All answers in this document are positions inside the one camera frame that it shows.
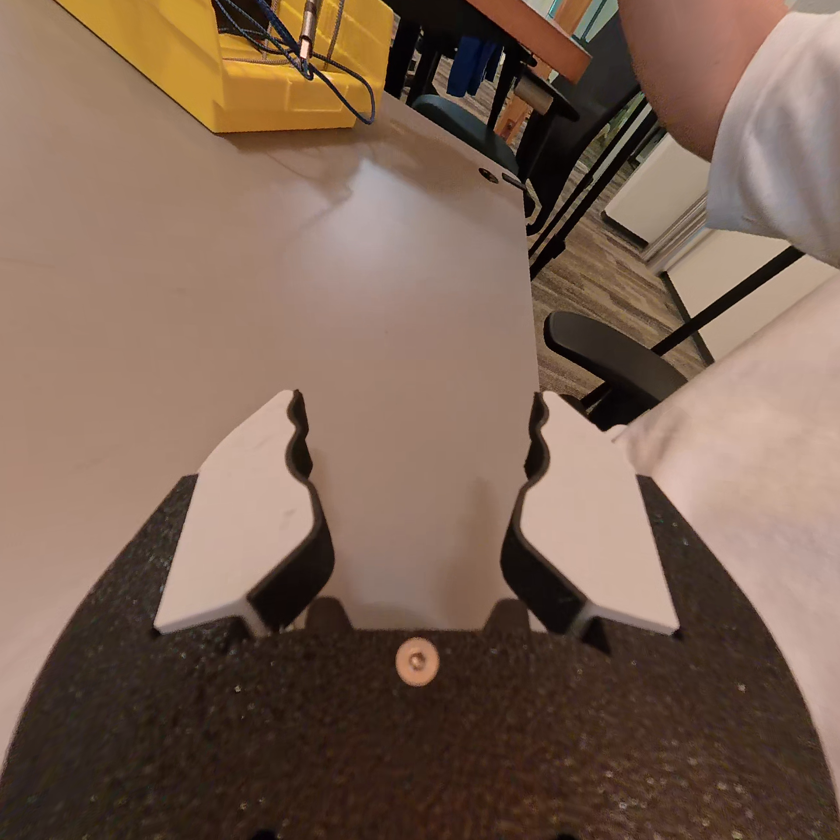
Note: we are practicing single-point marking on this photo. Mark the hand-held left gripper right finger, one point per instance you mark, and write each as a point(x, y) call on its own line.
point(590, 525)

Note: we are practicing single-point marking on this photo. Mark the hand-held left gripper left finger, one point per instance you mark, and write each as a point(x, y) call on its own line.
point(243, 525)

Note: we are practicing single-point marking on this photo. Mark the yellow plastic bin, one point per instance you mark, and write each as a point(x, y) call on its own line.
point(249, 98)

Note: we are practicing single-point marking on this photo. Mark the person's right forearm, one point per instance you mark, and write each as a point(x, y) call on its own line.
point(682, 65)

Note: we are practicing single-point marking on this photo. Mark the black chair armrest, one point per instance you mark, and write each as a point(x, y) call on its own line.
point(610, 354)

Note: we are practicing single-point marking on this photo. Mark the white t-shirt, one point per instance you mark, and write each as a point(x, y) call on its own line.
point(754, 459)

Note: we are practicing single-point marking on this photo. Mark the white cabinet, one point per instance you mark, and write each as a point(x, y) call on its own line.
point(656, 190)

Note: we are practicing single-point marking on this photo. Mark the teal seat chair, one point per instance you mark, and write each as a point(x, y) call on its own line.
point(459, 124)

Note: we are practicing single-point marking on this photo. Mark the black office chair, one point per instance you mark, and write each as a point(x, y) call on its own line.
point(604, 79)

